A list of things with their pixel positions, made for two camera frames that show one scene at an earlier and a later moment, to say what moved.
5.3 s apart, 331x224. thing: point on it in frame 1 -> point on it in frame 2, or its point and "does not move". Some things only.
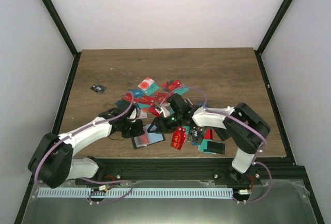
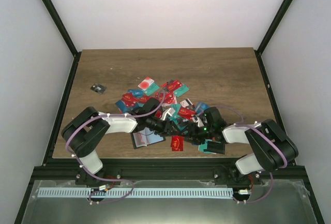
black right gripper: (158, 120) -> (194, 134)
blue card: (137, 93) does not move
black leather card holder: (148, 139) does not move
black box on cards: (215, 147) does not move
